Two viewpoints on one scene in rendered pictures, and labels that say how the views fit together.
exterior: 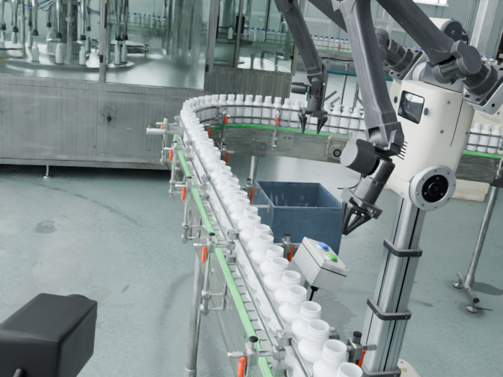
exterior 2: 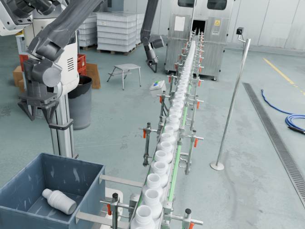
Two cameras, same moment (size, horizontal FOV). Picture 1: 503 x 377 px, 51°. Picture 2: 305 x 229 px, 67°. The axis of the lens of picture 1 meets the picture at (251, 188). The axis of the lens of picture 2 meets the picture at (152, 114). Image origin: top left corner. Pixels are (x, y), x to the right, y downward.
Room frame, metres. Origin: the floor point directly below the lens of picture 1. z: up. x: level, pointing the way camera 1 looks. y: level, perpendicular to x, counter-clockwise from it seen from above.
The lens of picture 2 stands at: (2.57, 0.42, 1.60)
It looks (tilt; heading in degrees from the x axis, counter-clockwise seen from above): 26 degrees down; 205
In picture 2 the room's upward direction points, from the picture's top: 5 degrees clockwise
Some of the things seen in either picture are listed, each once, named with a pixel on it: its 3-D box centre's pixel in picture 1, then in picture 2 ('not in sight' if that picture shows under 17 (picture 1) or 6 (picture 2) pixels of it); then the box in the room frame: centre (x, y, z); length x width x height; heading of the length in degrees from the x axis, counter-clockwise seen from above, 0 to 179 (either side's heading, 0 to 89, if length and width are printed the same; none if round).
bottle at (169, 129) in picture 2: (213, 174); (166, 145); (1.82, 0.14, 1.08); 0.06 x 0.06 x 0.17
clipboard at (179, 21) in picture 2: not in sight; (179, 23); (-2.67, -1.57, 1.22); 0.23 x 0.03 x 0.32; 106
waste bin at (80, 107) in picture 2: not in sight; (76, 102); (0.48, -1.70, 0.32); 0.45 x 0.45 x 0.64
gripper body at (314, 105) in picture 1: (314, 105); (36, 88); (2.12, -0.21, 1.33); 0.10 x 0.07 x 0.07; 105
